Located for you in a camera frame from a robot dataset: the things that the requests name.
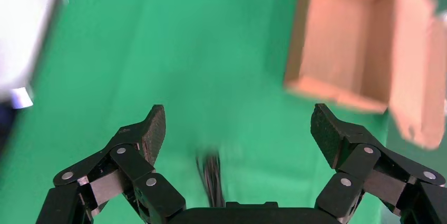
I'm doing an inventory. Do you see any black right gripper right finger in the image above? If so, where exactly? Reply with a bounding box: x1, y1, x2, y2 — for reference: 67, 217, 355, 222
310, 103, 447, 224

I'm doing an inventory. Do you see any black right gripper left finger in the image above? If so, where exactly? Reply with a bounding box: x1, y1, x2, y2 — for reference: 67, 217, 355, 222
36, 104, 187, 224

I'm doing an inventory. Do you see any black wired computer mouse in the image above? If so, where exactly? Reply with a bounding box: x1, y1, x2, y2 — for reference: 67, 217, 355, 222
195, 151, 226, 209

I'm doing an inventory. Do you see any brown cardboard box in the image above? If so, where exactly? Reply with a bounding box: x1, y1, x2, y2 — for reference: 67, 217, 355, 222
283, 0, 447, 150

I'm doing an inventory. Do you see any green tablecloth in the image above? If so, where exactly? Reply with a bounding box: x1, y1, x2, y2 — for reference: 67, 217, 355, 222
0, 0, 447, 224

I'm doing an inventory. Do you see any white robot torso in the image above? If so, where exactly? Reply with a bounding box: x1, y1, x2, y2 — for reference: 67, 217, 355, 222
0, 0, 62, 110

